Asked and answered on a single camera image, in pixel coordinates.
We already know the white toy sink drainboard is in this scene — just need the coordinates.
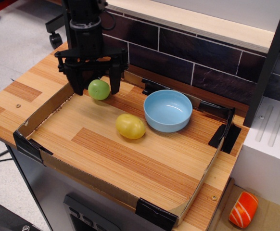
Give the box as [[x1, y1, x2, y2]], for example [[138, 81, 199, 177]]
[[231, 97, 280, 205]]

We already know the light blue bowl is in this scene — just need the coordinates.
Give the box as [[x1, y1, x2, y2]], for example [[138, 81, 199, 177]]
[[143, 90, 193, 133]]

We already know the grey oven control panel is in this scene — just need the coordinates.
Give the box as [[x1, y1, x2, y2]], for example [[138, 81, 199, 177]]
[[64, 194, 124, 231]]

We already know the green toy pear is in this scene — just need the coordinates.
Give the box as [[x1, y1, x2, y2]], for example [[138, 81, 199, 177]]
[[88, 79, 110, 101]]

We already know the cardboard fence with black tape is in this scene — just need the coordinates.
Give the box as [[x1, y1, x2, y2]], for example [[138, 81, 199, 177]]
[[14, 70, 246, 230]]

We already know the yellow toy potato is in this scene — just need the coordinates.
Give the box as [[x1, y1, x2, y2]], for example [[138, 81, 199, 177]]
[[115, 114, 146, 140]]

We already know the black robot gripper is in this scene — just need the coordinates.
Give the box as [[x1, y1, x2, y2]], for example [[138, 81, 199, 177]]
[[55, 24, 128, 96]]

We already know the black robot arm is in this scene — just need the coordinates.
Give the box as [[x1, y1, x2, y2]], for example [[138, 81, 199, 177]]
[[55, 0, 128, 95]]

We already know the dark grey right post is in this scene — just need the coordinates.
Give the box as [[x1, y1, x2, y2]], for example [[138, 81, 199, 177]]
[[243, 20, 280, 127]]

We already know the light wooden shelf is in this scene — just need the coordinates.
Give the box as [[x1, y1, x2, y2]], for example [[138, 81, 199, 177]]
[[108, 0, 275, 53]]

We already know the black office chair base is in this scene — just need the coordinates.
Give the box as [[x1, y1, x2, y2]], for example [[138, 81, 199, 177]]
[[45, 14, 64, 49]]

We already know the dark grey post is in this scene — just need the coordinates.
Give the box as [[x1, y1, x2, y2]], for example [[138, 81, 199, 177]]
[[61, 0, 73, 49], [243, 20, 280, 127]]

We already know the dark grey left post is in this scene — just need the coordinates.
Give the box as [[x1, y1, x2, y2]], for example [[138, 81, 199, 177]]
[[61, 0, 73, 49]]

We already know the orange salmon sushi toy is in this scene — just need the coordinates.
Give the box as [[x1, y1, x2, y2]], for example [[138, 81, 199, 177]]
[[229, 191, 258, 229]]

